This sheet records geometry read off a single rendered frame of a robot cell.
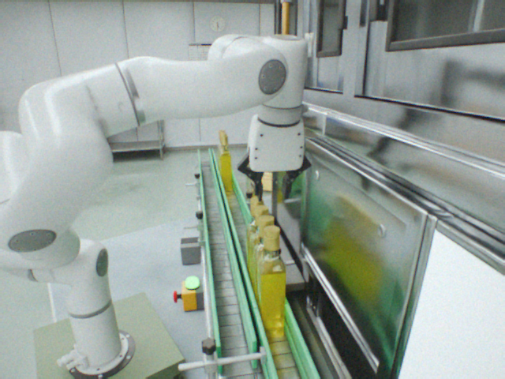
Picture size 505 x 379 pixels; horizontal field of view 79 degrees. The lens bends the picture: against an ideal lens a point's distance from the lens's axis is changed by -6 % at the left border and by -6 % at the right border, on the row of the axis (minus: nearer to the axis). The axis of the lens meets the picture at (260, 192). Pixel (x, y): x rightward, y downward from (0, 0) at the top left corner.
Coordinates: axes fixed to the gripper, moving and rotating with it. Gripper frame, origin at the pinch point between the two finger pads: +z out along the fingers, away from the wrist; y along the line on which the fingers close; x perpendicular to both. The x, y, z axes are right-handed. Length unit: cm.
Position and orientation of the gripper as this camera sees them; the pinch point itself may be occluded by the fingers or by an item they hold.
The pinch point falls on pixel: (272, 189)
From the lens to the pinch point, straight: 65.3
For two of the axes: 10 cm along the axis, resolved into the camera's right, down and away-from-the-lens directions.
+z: -0.5, 8.2, 5.7
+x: 1.9, 5.7, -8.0
